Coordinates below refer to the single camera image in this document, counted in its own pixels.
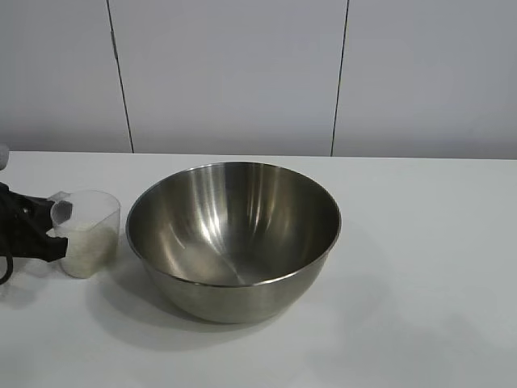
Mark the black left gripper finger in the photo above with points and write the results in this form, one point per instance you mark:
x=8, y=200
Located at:
x=36, y=247
x=28, y=210

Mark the white uncooked rice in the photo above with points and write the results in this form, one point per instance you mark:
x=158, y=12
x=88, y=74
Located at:
x=91, y=250

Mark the clear plastic measuring cup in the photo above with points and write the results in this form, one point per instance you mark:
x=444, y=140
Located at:
x=97, y=214

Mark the stainless steel mixing bowl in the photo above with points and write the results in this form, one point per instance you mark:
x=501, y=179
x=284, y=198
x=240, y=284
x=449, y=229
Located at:
x=234, y=250

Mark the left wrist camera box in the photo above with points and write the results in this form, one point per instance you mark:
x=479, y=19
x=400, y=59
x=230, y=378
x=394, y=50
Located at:
x=3, y=157

